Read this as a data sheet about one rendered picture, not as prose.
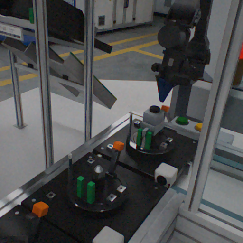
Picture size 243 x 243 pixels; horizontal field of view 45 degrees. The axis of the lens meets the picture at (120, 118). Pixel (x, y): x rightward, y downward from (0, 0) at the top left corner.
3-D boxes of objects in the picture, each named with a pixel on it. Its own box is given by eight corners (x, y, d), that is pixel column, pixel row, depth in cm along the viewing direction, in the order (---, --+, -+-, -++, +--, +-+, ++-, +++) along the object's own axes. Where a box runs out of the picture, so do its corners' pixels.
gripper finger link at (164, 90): (161, 79, 81) (181, 83, 83) (157, 77, 85) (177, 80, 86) (154, 103, 83) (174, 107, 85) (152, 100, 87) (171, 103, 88)
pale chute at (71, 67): (85, 97, 109) (91, 87, 110) (110, 109, 102) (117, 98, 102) (34, 53, 87) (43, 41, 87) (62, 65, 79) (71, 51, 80)
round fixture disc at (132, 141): (140, 128, 95) (141, 122, 94) (181, 143, 89) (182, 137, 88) (116, 147, 85) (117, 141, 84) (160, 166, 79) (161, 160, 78)
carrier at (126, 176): (88, 157, 83) (89, 118, 77) (166, 193, 72) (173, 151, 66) (20, 209, 65) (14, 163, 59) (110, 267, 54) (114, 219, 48)
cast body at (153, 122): (150, 122, 88) (153, 101, 84) (163, 127, 86) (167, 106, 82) (136, 134, 81) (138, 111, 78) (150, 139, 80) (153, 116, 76)
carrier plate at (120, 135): (134, 122, 102) (135, 117, 101) (200, 147, 92) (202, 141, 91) (92, 154, 84) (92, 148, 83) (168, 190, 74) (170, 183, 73)
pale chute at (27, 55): (55, 86, 116) (61, 77, 117) (77, 97, 108) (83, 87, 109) (1, 43, 93) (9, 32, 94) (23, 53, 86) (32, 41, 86)
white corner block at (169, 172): (160, 173, 79) (162, 161, 77) (175, 180, 77) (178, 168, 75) (152, 182, 75) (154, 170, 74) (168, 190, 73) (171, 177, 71)
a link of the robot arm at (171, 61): (176, 51, 73) (199, 55, 75) (156, 43, 91) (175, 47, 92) (167, 82, 76) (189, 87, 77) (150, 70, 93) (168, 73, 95)
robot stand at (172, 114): (196, 113, 132) (205, 70, 123) (207, 130, 119) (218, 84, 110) (164, 112, 131) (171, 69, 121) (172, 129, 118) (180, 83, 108)
